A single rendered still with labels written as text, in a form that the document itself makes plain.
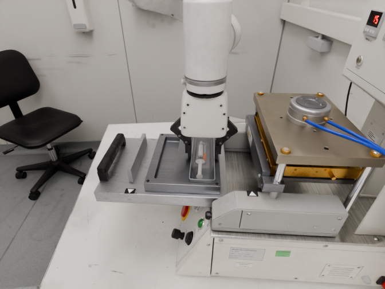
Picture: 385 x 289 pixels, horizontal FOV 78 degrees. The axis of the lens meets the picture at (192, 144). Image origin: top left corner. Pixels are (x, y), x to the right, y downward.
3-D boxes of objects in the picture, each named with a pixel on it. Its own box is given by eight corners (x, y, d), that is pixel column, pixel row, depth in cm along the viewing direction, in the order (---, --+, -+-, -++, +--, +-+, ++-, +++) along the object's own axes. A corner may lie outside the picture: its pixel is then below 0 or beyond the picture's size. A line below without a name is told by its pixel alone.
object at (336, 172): (316, 130, 64) (327, 97, 59) (358, 190, 46) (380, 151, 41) (251, 128, 65) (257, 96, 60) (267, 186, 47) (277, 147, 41)
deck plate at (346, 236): (357, 147, 75) (358, 144, 74) (448, 250, 46) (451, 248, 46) (210, 141, 77) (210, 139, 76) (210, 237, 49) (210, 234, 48)
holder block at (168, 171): (217, 142, 68) (218, 135, 67) (220, 194, 52) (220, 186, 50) (160, 140, 69) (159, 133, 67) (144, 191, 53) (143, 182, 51)
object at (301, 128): (337, 125, 66) (355, 79, 59) (415, 216, 41) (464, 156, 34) (249, 122, 68) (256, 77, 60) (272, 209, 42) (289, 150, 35)
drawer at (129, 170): (222, 151, 71) (224, 128, 66) (227, 210, 53) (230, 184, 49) (125, 147, 72) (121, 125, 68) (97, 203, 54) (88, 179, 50)
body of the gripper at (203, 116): (177, 91, 45) (179, 140, 52) (231, 92, 45) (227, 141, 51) (181, 77, 52) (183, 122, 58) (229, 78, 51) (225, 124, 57)
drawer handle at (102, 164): (126, 144, 67) (124, 132, 65) (107, 181, 55) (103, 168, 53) (119, 144, 67) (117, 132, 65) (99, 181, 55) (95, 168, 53)
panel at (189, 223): (185, 183, 85) (209, 145, 75) (176, 266, 60) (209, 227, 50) (180, 181, 85) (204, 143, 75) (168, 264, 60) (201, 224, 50)
